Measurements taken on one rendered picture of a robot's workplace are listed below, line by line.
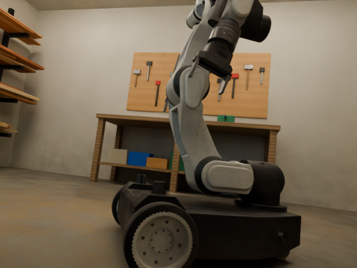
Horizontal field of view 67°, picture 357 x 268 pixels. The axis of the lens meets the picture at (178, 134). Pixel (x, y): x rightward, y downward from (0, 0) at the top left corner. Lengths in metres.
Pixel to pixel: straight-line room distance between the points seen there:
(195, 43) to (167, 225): 0.67
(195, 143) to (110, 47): 3.70
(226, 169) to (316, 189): 2.83
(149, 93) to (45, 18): 2.39
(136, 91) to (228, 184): 3.24
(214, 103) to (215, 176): 2.84
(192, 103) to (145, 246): 0.49
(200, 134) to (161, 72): 3.10
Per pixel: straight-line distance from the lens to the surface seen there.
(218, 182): 0.98
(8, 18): 4.52
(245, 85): 3.82
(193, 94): 0.97
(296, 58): 4.02
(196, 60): 0.81
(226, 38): 0.85
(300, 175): 3.72
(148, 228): 0.75
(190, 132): 0.99
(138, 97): 4.05
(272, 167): 1.16
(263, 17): 1.28
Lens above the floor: 0.30
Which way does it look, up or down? 7 degrees up
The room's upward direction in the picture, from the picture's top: 6 degrees clockwise
